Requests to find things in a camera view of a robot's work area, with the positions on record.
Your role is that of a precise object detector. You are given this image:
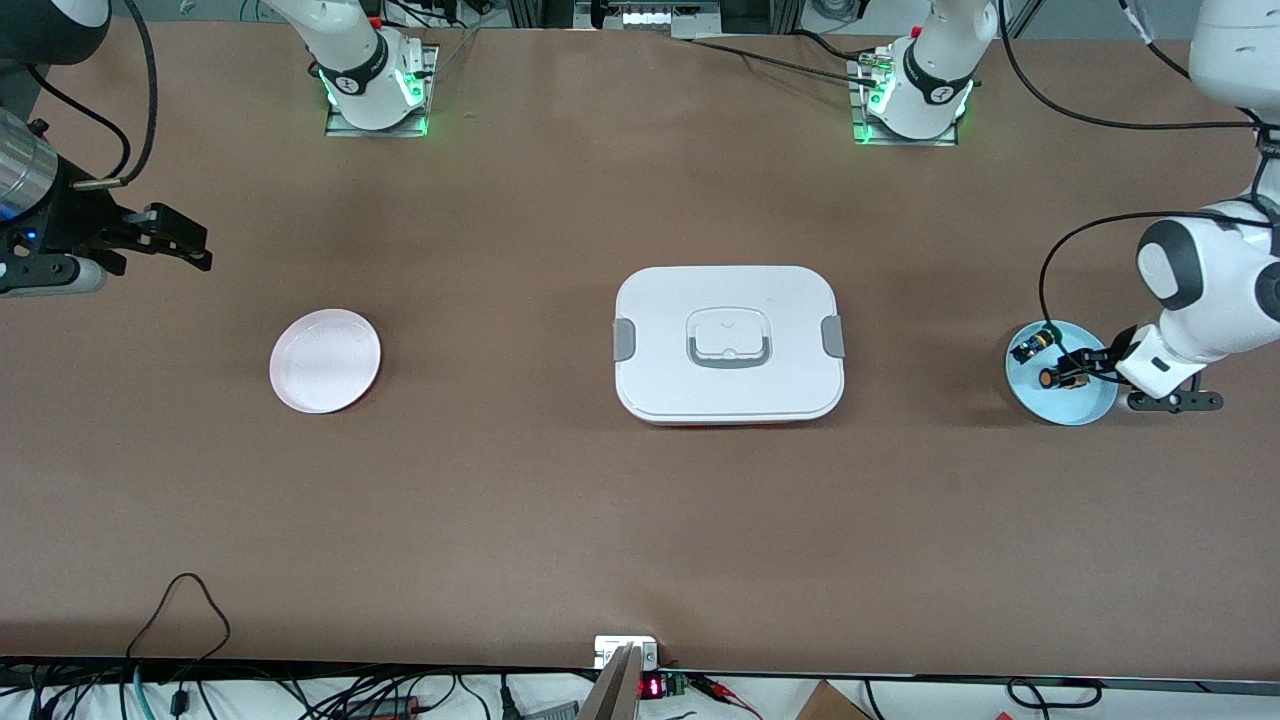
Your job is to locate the white lidded storage box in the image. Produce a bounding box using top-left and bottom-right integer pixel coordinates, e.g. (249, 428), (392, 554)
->
(612, 265), (847, 429)

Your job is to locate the red clip lead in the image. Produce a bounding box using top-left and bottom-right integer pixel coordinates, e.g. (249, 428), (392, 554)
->
(695, 675), (763, 720)

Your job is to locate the light blue round plate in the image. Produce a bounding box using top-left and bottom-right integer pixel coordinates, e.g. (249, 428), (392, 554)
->
(1005, 320), (1119, 428)

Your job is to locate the small white box device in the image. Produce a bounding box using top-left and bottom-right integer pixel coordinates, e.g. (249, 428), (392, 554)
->
(594, 635), (661, 671)

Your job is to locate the grey metal bar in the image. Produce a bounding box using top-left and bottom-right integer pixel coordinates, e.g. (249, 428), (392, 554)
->
(578, 643), (646, 720)

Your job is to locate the thick black looped cable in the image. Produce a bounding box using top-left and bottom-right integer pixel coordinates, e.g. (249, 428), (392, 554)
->
(1005, 677), (1103, 713)

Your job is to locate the thin black looped cable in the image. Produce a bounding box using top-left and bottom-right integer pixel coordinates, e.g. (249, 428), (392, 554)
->
(125, 572), (233, 691)

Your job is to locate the long black cable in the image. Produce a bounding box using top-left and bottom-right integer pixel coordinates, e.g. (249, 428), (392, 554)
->
(690, 38), (883, 86)

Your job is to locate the brown cardboard piece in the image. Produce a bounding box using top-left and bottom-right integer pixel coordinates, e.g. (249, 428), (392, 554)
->
(795, 680), (873, 720)

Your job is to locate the pink round plate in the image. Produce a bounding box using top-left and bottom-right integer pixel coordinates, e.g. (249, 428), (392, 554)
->
(269, 309), (383, 415)

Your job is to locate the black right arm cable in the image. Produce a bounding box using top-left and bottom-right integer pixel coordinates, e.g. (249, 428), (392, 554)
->
(15, 0), (159, 191)

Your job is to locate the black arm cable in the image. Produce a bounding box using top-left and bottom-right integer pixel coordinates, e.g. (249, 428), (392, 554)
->
(15, 0), (159, 191)
(995, 0), (1280, 346)

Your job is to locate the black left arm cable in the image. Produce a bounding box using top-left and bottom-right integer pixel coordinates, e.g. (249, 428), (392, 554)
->
(995, 0), (1280, 346)

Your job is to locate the green push button switch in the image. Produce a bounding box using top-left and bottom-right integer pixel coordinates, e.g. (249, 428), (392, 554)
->
(1009, 323), (1061, 364)

